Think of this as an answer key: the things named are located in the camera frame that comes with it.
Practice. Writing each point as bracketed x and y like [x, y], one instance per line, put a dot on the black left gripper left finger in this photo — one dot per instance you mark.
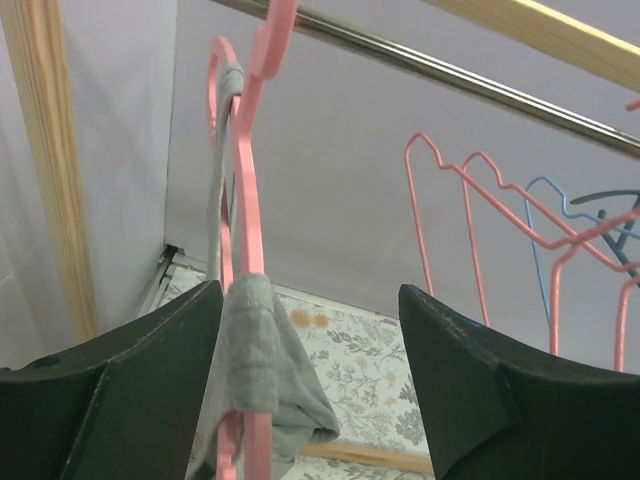
[123, 405]

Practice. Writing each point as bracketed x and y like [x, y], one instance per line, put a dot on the floral table mat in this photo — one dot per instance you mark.
[360, 359]

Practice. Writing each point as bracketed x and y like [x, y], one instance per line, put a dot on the wooden clothes rack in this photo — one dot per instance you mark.
[123, 156]

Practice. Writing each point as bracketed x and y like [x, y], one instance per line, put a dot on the thick pink hanger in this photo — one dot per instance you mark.
[244, 438]

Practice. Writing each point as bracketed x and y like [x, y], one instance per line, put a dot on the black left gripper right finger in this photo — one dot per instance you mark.
[495, 408]

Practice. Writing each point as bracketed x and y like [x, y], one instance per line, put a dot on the grey tank top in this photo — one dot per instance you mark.
[260, 363]

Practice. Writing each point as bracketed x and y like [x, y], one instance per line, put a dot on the thin pink hanger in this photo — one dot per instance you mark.
[589, 291]
[601, 236]

